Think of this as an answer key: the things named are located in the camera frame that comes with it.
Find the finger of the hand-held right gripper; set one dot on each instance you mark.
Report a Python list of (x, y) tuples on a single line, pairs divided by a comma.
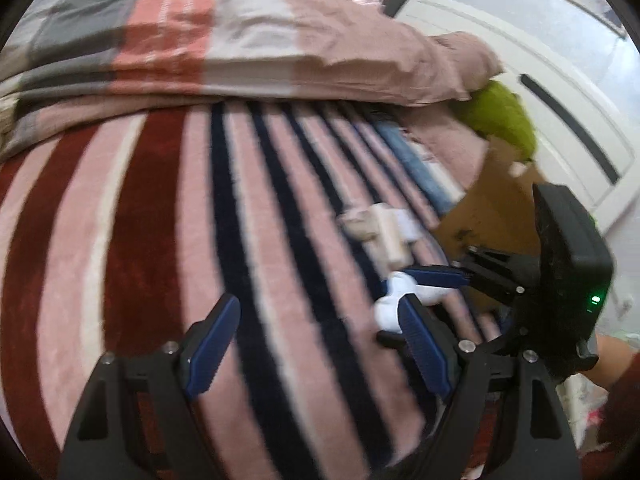
[(435, 277), (390, 338)]

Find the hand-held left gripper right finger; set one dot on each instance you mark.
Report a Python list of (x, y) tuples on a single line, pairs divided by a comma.
[(422, 345)]

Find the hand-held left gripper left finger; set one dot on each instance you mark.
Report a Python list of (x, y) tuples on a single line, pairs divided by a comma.
[(212, 342)]

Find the white sock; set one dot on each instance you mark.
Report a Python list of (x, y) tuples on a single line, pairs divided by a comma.
[(395, 305)]

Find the person's right forearm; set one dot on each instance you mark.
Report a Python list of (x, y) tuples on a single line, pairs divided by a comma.
[(617, 385)]

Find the small white toy piece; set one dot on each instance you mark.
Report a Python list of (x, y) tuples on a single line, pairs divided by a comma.
[(409, 224)]

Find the beige sock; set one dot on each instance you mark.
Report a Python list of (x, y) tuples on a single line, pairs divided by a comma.
[(390, 237)]

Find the brown cardboard box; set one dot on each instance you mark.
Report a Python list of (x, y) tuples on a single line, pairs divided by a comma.
[(492, 210)]

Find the small beige toy piece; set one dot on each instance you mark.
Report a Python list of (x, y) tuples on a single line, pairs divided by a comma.
[(357, 225)]

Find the striped plush blanket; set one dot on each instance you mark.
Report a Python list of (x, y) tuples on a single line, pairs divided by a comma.
[(200, 240)]

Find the green plush pillow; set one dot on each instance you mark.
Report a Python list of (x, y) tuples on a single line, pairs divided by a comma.
[(502, 112)]

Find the folded pink grey quilt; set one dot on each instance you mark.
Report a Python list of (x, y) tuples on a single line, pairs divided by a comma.
[(240, 40)]

